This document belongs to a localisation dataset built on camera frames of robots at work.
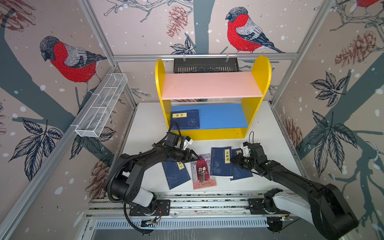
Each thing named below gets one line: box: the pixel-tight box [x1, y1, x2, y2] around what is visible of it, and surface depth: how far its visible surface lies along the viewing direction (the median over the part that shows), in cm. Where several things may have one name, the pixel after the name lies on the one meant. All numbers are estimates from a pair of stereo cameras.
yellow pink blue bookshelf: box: [155, 56, 272, 140], surface depth 77 cm
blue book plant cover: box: [210, 146, 233, 177], surface depth 89 cm
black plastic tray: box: [173, 57, 240, 73], surface depth 97 cm
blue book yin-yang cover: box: [170, 109, 200, 130], surface depth 93 cm
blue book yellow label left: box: [161, 160, 191, 190], surface depth 86 cm
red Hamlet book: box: [190, 153, 217, 190], surface depth 86 cm
